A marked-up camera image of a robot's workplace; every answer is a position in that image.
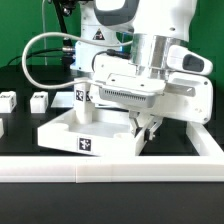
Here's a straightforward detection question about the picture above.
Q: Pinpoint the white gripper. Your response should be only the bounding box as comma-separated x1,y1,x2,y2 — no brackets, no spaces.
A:
90,55,213,141

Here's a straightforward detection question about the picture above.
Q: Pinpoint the white square table top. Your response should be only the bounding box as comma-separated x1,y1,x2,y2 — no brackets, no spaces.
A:
38,109,150,157

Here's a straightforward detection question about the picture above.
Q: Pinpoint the white L-shaped obstacle fence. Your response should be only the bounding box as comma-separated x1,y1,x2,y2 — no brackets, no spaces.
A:
0,122,224,183

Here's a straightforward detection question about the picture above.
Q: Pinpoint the white marker plate with tags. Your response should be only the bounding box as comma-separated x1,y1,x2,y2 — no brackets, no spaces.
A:
51,92,74,108

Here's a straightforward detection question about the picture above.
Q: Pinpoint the white block at left edge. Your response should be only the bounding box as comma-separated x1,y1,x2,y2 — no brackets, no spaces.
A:
0,118,4,139

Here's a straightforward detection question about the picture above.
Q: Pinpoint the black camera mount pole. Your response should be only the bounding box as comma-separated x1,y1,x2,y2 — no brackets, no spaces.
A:
47,0,78,69

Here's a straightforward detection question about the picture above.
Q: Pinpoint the black cable bundle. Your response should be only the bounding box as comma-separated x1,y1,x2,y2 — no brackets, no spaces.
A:
6,48,73,67

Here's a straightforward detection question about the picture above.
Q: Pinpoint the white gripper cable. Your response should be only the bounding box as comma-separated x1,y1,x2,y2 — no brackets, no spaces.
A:
21,31,134,91

